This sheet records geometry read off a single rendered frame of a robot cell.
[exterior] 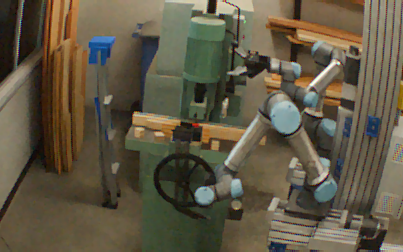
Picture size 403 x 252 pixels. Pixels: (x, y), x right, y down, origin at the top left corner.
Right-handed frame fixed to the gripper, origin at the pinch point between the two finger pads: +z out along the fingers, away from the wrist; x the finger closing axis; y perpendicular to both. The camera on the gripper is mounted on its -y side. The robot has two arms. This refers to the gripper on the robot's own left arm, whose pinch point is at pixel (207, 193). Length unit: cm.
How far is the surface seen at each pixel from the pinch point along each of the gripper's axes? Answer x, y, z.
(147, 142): -32.6, -20.6, 15.5
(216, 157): 1.0, -18.4, 16.8
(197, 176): -6.9, -8.4, 22.7
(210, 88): -7, -52, 26
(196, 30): -16, -74, -6
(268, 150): 37, -48, 241
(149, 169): -30.8, -8.1, 22.8
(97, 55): -83, -74, 71
